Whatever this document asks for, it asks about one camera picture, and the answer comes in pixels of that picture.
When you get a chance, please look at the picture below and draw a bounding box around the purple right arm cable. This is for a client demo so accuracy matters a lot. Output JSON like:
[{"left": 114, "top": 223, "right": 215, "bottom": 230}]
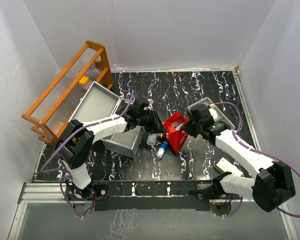
[{"left": 209, "top": 101, "right": 300, "bottom": 218}]

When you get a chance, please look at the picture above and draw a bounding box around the grey metal medicine case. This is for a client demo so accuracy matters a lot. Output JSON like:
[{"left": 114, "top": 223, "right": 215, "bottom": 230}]
[{"left": 70, "top": 82, "right": 145, "bottom": 158}]

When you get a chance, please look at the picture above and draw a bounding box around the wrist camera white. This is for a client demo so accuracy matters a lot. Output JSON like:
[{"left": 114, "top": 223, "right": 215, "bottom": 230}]
[
  {"left": 208, "top": 102, "right": 219, "bottom": 121},
  {"left": 148, "top": 98, "right": 154, "bottom": 110}
]

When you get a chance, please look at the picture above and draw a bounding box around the grey divided plastic tray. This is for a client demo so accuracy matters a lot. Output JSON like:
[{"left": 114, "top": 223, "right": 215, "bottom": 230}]
[{"left": 187, "top": 97, "right": 235, "bottom": 128}]

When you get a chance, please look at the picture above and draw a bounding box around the white green small box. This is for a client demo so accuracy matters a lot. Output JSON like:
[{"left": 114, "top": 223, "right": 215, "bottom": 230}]
[{"left": 214, "top": 157, "right": 243, "bottom": 177}]

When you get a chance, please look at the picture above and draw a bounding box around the white green medicine bottle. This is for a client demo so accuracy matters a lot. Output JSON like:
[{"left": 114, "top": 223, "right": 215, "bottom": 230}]
[{"left": 146, "top": 133, "right": 157, "bottom": 146}]

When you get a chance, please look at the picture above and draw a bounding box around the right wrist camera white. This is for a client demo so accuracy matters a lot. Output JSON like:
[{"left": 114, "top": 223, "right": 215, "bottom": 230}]
[{"left": 208, "top": 102, "right": 219, "bottom": 121}]

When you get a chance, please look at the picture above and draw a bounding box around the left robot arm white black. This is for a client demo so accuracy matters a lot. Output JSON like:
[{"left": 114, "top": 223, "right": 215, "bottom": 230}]
[{"left": 54, "top": 97, "right": 167, "bottom": 200}]

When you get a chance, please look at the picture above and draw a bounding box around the white blue spray bottle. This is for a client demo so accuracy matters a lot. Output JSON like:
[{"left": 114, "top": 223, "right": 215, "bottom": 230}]
[{"left": 156, "top": 141, "right": 169, "bottom": 160}]

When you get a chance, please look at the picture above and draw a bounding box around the red first aid pouch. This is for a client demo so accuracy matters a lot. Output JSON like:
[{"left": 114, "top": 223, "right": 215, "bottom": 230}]
[{"left": 163, "top": 111, "right": 188, "bottom": 154}]

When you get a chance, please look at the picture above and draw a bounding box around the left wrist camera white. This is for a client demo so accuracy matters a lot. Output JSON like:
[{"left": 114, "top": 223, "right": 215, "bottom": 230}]
[{"left": 148, "top": 98, "right": 154, "bottom": 110}]

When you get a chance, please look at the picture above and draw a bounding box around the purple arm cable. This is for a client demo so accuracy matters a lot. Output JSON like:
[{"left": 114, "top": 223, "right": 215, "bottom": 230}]
[
  {"left": 209, "top": 101, "right": 300, "bottom": 218},
  {"left": 39, "top": 90, "right": 137, "bottom": 219}
]

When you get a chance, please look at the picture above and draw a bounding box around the brown bottle orange cap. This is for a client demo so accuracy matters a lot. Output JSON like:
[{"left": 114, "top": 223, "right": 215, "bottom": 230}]
[{"left": 156, "top": 133, "right": 166, "bottom": 140}]

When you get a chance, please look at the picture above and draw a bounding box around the yellow block on rack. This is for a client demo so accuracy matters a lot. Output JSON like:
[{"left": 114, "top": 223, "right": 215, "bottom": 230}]
[{"left": 79, "top": 76, "right": 90, "bottom": 85}]

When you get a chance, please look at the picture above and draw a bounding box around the aluminium front rail frame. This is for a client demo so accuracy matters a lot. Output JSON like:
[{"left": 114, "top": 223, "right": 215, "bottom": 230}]
[{"left": 8, "top": 183, "right": 298, "bottom": 240}]

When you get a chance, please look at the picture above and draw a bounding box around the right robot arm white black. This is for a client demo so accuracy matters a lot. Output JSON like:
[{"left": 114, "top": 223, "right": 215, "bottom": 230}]
[{"left": 184, "top": 104, "right": 296, "bottom": 212}]

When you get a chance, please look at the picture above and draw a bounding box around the orange wooden rack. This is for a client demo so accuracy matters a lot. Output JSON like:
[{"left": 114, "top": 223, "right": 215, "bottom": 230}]
[{"left": 22, "top": 40, "right": 114, "bottom": 146}]

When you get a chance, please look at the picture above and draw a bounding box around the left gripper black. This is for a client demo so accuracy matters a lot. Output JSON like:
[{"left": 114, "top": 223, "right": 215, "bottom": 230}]
[{"left": 137, "top": 109, "right": 167, "bottom": 134}]

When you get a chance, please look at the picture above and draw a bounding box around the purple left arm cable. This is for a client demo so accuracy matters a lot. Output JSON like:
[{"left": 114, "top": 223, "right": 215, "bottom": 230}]
[{"left": 39, "top": 90, "right": 137, "bottom": 219}]

